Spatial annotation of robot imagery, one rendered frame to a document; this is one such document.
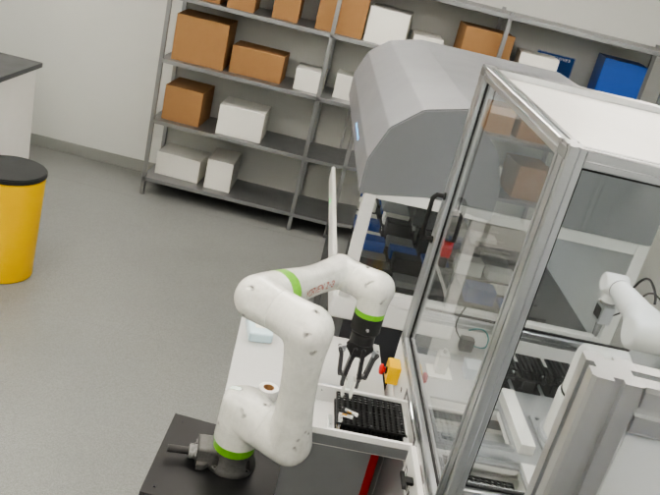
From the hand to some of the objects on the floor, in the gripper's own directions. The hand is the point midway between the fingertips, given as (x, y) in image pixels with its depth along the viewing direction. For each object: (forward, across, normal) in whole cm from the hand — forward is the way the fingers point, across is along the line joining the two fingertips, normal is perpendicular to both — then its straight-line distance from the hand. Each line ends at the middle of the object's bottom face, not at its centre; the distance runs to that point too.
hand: (348, 386), depth 246 cm
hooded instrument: (+99, -60, -176) cm, 211 cm away
